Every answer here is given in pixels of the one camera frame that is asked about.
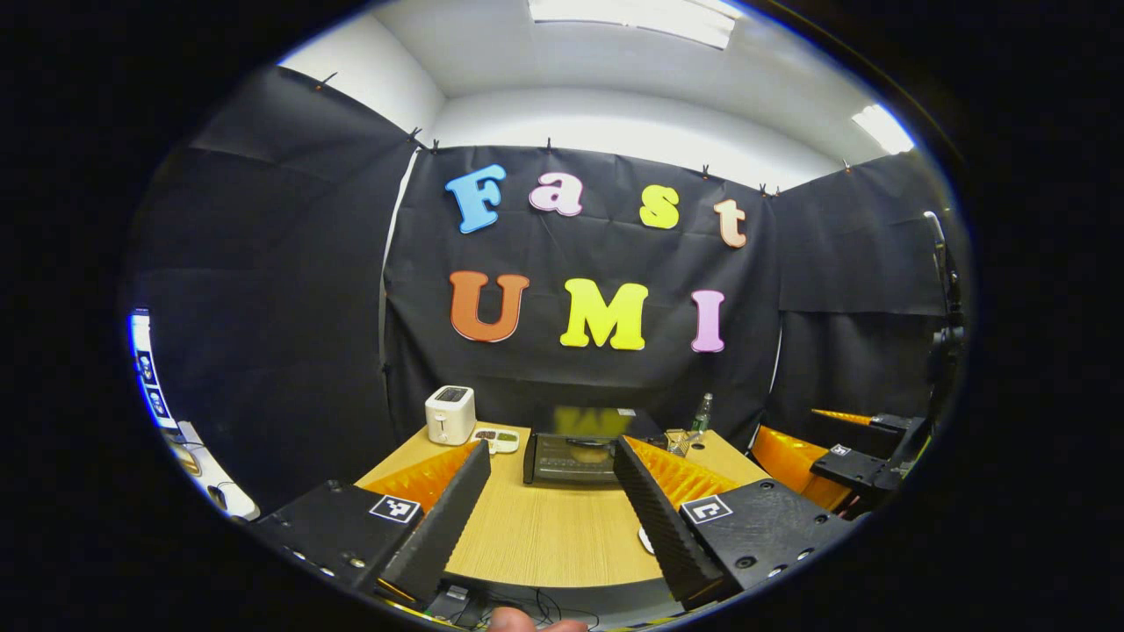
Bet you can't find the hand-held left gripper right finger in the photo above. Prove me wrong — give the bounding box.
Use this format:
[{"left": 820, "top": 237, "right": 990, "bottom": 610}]
[{"left": 611, "top": 434, "right": 860, "bottom": 612}]

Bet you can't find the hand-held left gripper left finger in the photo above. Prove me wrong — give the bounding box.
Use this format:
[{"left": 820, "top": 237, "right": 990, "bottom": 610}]
[{"left": 253, "top": 439, "right": 493, "bottom": 607}]

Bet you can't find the black electric oven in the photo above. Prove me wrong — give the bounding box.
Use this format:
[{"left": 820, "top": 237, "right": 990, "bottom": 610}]
[{"left": 523, "top": 408, "right": 668, "bottom": 486}]

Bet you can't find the small black box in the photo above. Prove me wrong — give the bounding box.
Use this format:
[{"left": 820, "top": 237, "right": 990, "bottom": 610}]
[{"left": 429, "top": 585, "right": 475, "bottom": 626}]

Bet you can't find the white toaster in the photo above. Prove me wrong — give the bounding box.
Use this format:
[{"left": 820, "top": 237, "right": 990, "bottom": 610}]
[{"left": 425, "top": 386, "right": 477, "bottom": 446}]

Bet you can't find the ceiling light panel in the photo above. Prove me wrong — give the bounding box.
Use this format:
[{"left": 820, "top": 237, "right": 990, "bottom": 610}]
[{"left": 850, "top": 104, "right": 916, "bottom": 156}]

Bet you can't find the bright computer screen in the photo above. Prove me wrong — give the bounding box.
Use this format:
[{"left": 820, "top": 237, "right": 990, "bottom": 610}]
[{"left": 130, "top": 309, "right": 178, "bottom": 431}]

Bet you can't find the black cable bundle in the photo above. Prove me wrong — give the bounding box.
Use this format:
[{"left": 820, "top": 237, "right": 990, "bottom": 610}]
[{"left": 474, "top": 588, "right": 602, "bottom": 628}]

